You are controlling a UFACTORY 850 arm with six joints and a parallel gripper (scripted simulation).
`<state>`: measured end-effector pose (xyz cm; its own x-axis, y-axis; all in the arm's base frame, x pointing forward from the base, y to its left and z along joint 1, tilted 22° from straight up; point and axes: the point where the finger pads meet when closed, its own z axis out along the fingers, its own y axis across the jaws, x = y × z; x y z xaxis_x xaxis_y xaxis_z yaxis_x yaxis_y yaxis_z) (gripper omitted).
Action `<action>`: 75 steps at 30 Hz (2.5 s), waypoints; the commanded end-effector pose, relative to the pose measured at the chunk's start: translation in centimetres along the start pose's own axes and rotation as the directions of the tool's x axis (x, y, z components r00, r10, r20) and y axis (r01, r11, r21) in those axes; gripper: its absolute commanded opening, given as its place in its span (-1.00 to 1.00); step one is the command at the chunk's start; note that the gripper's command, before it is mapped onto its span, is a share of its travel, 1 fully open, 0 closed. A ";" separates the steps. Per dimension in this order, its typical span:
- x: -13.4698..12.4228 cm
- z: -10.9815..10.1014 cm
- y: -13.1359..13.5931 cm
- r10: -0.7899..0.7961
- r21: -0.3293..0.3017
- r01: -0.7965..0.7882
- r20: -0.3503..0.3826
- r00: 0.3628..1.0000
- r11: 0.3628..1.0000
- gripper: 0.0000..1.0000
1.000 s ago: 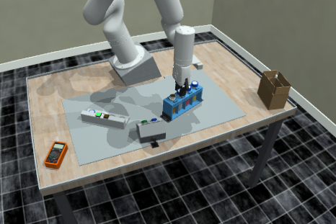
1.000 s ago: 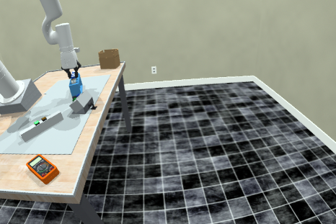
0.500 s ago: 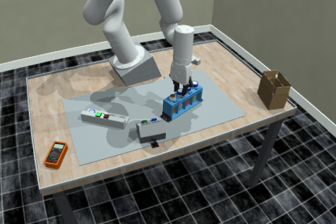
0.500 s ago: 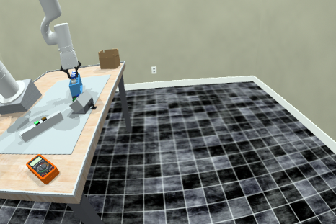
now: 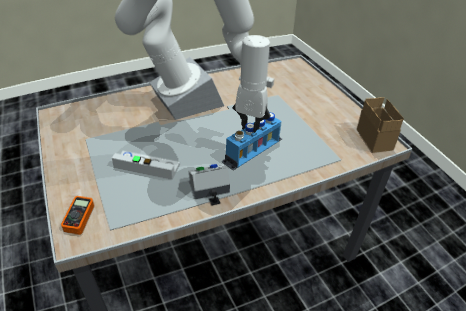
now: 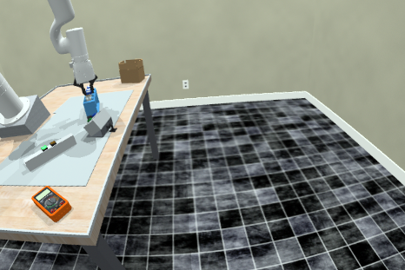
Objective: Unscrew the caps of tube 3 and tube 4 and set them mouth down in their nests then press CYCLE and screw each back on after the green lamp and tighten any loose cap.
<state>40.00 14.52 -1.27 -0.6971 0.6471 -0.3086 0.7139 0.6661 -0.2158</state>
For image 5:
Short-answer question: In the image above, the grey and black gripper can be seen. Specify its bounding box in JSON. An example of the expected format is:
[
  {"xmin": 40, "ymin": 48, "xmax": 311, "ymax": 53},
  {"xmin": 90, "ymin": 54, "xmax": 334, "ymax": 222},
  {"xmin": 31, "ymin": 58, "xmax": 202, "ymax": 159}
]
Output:
[{"xmin": 232, "ymin": 84, "xmax": 271, "ymax": 133}]

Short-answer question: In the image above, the small open brown cardboard box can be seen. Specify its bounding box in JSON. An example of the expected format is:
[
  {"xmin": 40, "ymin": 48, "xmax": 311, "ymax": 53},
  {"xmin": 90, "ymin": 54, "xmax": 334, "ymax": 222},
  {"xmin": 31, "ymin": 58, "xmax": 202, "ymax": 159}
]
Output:
[{"xmin": 356, "ymin": 97, "xmax": 404, "ymax": 153}]

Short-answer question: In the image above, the orange digital multimeter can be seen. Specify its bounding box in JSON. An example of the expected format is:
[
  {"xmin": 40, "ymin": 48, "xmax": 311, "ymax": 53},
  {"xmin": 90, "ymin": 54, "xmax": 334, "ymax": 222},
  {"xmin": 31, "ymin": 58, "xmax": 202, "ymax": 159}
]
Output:
[{"xmin": 61, "ymin": 196, "xmax": 94, "ymax": 235}]

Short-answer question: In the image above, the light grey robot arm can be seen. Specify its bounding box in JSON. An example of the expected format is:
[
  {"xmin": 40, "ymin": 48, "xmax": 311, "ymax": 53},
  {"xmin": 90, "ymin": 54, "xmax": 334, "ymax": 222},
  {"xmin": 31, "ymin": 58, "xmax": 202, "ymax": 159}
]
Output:
[{"xmin": 115, "ymin": 0, "xmax": 274, "ymax": 97}]

